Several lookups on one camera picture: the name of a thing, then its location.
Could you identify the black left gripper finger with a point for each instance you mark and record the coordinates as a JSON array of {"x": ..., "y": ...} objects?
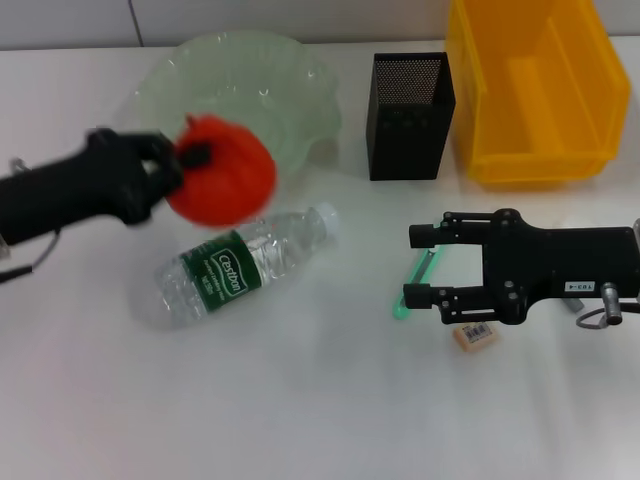
[
  {"x": 167, "y": 185},
  {"x": 192, "y": 156}
]

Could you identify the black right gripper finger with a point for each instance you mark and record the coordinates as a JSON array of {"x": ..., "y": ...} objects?
[
  {"x": 425, "y": 236},
  {"x": 417, "y": 296}
]

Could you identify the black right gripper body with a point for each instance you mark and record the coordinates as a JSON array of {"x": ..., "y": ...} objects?
[{"x": 550, "y": 260}]

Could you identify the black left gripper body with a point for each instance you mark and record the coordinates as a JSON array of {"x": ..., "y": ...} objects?
[{"x": 75, "y": 190}]

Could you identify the green utility knife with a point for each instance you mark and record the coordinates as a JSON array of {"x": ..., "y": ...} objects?
[{"x": 417, "y": 280}]

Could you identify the red-orange toy fruit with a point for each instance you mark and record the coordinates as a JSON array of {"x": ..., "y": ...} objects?
[{"x": 235, "y": 180}]

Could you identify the clear water bottle green label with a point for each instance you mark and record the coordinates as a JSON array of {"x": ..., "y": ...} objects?
[{"x": 235, "y": 270}]

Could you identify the beige eraser with barcode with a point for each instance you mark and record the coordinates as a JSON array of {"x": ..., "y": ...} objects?
[{"x": 475, "y": 337}]

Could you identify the black mesh pen holder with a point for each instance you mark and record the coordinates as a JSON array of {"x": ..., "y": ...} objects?
[{"x": 410, "y": 140}]

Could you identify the pale green glass fruit plate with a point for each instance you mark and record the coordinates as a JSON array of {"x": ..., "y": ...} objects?
[{"x": 280, "y": 90}]

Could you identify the yellow plastic storage bin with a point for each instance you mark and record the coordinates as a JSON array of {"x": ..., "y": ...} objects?
[{"x": 545, "y": 100}]

